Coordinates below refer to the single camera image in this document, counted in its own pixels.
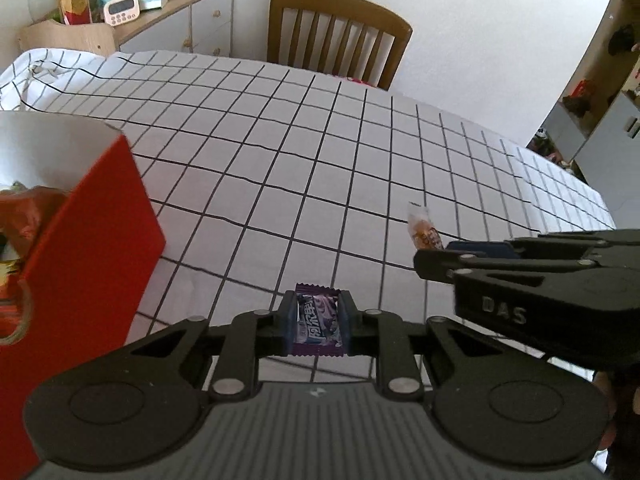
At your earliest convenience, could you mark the red cardboard box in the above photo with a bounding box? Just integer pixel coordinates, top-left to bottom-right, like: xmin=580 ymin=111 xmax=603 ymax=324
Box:
xmin=0 ymin=112 xmax=167 ymax=480

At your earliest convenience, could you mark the small orange candy packet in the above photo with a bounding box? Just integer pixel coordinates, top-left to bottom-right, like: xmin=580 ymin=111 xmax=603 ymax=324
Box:
xmin=406 ymin=202 xmax=447 ymax=252

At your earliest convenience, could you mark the yellow and red snack bag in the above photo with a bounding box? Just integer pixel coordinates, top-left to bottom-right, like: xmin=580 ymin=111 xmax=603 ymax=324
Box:
xmin=0 ymin=182 xmax=69 ymax=342

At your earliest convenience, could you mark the white shoe cabinet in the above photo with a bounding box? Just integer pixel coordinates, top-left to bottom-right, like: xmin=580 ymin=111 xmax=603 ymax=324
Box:
xmin=542 ymin=0 xmax=640 ymax=193

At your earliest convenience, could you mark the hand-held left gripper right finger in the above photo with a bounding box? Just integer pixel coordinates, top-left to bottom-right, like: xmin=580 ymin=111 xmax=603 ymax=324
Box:
xmin=339 ymin=292 xmax=507 ymax=402

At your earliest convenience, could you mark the black grid white tablecloth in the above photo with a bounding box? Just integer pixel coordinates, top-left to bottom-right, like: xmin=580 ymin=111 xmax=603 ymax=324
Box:
xmin=0 ymin=49 xmax=617 ymax=388

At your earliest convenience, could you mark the small dark purple snack packet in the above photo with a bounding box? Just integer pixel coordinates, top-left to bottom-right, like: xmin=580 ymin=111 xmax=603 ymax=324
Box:
xmin=292 ymin=282 xmax=348 ymax=357

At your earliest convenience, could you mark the light wooden rack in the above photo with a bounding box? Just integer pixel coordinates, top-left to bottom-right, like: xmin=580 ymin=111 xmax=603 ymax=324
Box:
xmin=17 ymin=19 xmax=119 ymax=57

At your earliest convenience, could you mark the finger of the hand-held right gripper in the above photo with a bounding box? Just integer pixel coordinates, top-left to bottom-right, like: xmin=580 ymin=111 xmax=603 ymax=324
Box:
xmin=445 ymin=229 xmax=640 ymax=262
xmin=414 ymin=248 xmax=607 ymax=292

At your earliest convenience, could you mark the pile of shoes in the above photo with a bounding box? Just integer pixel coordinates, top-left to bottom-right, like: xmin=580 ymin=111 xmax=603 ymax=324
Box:
xmin=529 ymin=129 xmax=578 ymax=173

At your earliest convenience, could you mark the white drawer cabinet wooden top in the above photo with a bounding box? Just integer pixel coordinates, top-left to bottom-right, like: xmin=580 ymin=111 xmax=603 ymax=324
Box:
xmin=112 ymin=0 xmax=236 ymax=60

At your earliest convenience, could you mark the white digital timer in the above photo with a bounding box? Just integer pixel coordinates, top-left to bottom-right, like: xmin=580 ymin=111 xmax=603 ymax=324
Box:
xmin=102 ymin=0 xmax=139 ymax=27

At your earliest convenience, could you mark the brown wooden chair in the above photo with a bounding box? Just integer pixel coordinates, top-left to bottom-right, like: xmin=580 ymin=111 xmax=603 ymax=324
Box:
xmin=266 ymin=0 xmax=414 ymax=92

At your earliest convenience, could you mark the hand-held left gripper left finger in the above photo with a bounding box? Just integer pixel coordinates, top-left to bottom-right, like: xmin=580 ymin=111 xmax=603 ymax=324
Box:
xmin=120 ymin=290 xmax=300 ymax=402

